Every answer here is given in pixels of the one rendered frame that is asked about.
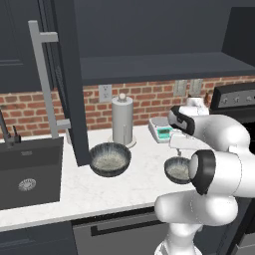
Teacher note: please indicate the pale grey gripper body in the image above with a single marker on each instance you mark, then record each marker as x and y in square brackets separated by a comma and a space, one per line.
[186, 141]

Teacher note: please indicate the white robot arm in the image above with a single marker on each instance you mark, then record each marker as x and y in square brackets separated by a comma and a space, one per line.
[215, 179]

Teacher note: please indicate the small dark speckled bowl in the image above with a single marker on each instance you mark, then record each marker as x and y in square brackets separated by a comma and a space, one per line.
[176, 171]

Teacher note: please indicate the large dark speckled bowl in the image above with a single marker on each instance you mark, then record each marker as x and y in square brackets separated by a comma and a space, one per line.
[109, 161]

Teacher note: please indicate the dark open cabinet door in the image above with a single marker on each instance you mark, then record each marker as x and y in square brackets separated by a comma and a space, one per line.
[71, 83]

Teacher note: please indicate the white kitchen scale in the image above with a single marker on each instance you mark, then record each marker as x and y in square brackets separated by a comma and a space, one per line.
[159, 127]

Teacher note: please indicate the white kettle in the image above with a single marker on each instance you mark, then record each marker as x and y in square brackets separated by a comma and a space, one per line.
[196, 102]

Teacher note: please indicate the black cooker with knobs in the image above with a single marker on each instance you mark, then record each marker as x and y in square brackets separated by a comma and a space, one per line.
[235, 99]

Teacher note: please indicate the paper towel roll on holder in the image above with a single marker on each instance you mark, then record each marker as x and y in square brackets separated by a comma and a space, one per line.
[122, 121]

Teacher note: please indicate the grey dishwasher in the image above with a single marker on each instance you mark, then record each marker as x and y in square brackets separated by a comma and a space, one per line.
[126, 237]

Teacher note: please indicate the black sink basin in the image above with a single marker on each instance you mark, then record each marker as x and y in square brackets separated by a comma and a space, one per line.
[30, 172]

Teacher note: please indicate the dark base cupboard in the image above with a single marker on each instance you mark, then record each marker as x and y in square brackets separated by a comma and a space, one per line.
[36, 240]

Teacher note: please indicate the black tap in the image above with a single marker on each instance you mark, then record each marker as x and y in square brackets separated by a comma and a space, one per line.
[8, 134]

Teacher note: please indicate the grey wall socket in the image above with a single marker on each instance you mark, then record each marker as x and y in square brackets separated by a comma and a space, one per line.
[105, 93]
[181, 87]
[196, 86]

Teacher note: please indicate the dark open wall cabinet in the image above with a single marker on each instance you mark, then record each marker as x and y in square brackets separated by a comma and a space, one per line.
[152, 36]

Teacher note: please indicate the dark closed wall cabinet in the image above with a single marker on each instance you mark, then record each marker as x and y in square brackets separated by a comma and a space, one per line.
[18, 43]

